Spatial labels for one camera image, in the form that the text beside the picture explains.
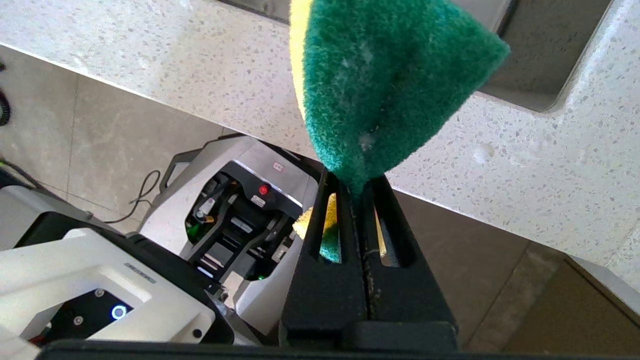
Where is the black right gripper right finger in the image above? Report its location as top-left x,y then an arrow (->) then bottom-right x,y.
357,174 -> 459,347

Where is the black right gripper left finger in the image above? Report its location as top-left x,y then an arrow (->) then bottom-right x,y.
279,169 -> 371,347

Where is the green and yellow sponge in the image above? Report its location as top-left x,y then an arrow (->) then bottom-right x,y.
288,0 -> 511,264

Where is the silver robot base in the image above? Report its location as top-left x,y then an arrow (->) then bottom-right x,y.
137,133 -> 324,337

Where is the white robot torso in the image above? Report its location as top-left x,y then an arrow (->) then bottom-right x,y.
0,185 -> 262,347

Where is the thin black floor cable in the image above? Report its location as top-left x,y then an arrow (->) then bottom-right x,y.
102,169 -> 162,225

